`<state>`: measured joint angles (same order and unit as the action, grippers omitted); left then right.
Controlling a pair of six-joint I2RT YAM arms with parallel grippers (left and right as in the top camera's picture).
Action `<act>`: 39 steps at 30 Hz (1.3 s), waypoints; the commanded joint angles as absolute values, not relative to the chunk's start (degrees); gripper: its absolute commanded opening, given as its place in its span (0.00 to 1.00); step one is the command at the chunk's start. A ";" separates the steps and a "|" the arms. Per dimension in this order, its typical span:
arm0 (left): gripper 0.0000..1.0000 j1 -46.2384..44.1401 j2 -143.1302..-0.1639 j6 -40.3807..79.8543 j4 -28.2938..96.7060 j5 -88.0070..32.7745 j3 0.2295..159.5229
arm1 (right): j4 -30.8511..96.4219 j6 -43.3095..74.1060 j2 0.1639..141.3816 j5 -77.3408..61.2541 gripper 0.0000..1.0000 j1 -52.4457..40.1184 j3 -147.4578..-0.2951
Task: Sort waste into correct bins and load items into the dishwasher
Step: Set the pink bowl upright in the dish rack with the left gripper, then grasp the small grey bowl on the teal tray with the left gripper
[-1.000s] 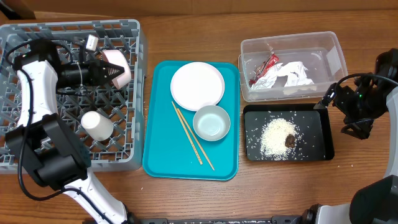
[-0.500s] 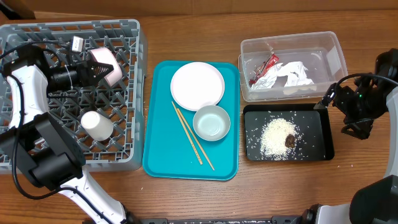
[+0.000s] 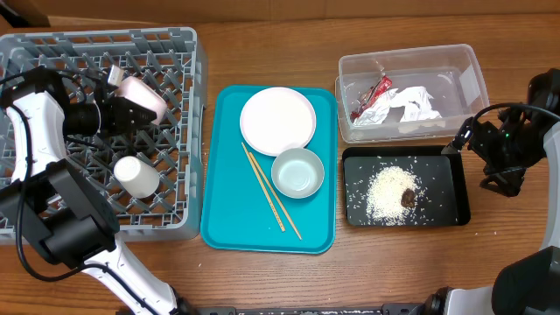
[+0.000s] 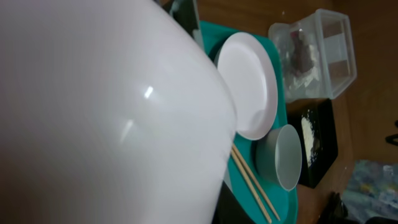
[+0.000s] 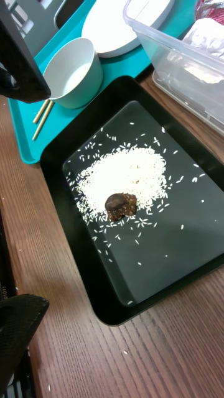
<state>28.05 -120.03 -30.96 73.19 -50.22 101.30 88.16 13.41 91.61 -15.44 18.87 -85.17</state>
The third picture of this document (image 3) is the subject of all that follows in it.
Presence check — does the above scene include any small pink-rimmed saucer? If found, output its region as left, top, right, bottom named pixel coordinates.
left=115, top=76, right=167, bottom=125

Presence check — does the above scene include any white paper cup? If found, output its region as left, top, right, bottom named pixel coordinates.
left=114, top=156, right=159, bottom=199

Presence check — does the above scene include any white napkin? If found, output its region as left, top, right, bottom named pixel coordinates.
left=353, top=86, right=442, bottom=126

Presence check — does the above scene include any wooden chopstick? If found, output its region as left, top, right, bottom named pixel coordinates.
left=249, top=152, right=303, bottom=241
left=241, top=142, right=285, bottom=232

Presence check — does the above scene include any pile of white rice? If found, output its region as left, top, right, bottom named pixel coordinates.
left=346, top=164, right=431, bottom=227

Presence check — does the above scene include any large white plate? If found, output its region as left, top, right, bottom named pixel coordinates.
left=240, top=87, right=317, bottom=157

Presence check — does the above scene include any red snack wrapper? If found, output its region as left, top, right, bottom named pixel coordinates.
left=350, top=75, right=393, bottom=122

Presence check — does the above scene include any grey ceramic bowl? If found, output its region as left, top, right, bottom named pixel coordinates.
left=271, top=148, right=326, bottom=199

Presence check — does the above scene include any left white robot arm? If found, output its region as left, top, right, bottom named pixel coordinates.
left=1, top=66, right=193, bottom=314

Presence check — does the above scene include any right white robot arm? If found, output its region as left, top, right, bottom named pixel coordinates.
left=413, top=68, right=559, bottom=315

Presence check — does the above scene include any black waste tray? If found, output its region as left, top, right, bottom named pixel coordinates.
left=342, top=145, right=471, bottom=227

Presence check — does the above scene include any grey plastic dish rack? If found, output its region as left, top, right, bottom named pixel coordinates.
left=1, top=27, right=207, bottom=242

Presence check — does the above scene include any clear plastic bin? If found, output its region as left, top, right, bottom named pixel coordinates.
left=335, top=44, right=489, bottom=144

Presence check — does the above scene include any teal serving tray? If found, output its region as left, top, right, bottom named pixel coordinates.
left=200, top=85, right=338, bottom=254

